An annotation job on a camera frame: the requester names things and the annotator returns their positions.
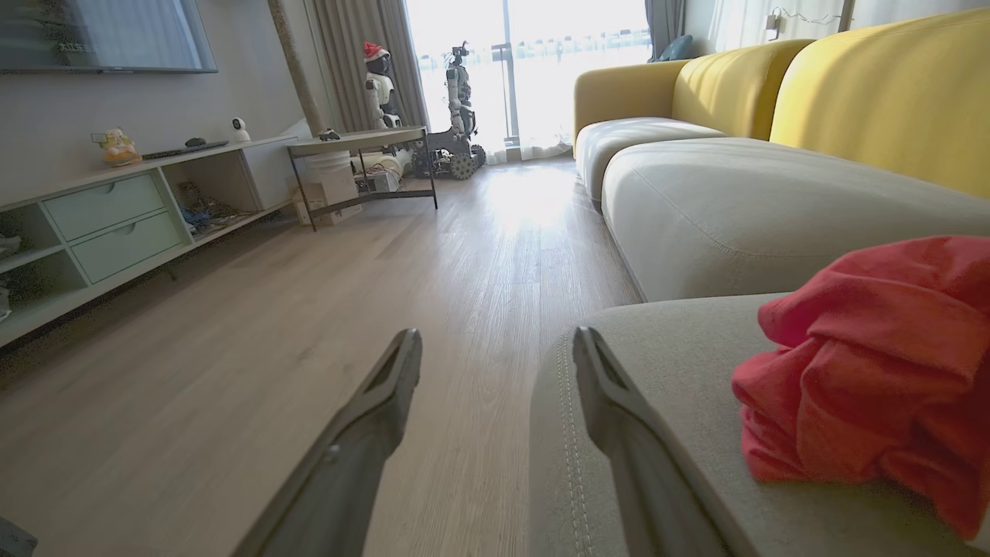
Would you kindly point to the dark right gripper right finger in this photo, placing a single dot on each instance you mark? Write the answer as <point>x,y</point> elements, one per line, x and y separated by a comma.
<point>642,464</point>

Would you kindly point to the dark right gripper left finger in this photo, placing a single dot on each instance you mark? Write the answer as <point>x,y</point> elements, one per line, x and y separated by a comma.
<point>348,464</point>

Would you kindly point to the plain red garment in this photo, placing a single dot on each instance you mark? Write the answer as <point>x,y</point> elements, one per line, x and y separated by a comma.
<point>882,371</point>

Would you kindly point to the large sofa seat cushion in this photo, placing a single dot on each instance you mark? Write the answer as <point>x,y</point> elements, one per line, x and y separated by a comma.
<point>758,216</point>
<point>673,348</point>

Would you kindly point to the small sofa seat cushion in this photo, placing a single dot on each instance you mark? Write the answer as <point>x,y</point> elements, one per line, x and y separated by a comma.
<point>634,139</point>

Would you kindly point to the yellow sofa armrest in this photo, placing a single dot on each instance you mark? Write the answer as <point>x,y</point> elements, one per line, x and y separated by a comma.
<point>619,89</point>

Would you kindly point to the narrow yellow sofa back cushion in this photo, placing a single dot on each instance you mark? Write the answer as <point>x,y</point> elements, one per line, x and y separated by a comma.
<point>735,85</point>

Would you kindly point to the wide yellow sofa back cushion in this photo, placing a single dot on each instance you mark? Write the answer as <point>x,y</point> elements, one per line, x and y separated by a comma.
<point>889,93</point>

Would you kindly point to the cardboard box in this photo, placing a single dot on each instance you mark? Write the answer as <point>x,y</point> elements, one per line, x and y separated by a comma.
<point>329,199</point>

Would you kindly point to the clutter on cabinet shelf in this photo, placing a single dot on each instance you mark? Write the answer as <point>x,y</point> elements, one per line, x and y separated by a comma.
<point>199,210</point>

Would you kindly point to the white plastic bucket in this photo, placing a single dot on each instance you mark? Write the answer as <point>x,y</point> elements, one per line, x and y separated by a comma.
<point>325,166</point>

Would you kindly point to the black-framed side table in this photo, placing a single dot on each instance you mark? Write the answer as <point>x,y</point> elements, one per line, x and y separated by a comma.
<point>363,139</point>

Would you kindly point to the small dark object on table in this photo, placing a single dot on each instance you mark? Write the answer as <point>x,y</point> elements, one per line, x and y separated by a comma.
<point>329,134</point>

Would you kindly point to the pale green TV cabinet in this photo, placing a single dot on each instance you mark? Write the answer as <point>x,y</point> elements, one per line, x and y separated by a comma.
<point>116,224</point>

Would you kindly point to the black remote control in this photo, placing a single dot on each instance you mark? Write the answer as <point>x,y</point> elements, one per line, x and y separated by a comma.
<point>182,150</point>

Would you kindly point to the grey wheeled humanoid robot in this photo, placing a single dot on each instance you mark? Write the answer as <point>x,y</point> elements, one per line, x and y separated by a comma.
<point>458,116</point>

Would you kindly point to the white robot with Santa hat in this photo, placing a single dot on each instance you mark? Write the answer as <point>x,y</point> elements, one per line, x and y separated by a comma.
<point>381,85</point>

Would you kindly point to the small orange white toy figure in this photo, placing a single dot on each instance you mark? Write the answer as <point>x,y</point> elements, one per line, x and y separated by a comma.
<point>118,147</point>

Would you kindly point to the brown pillar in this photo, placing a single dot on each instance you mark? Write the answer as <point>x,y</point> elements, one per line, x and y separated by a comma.
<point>298,70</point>

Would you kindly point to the beige window curtain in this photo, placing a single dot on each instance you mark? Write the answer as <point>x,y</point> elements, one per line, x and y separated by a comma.
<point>371,54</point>

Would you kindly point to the blue throw pillow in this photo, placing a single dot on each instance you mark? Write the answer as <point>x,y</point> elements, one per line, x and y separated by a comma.
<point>674,49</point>

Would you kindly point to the grey window curtain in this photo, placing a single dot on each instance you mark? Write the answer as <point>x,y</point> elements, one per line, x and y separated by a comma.
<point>663,27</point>

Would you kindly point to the white security camera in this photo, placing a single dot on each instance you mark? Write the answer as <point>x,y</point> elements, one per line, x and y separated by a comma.
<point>240,129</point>

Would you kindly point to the wall-mounted flat television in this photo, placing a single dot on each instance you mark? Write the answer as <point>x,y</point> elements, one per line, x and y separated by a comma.
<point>100,35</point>

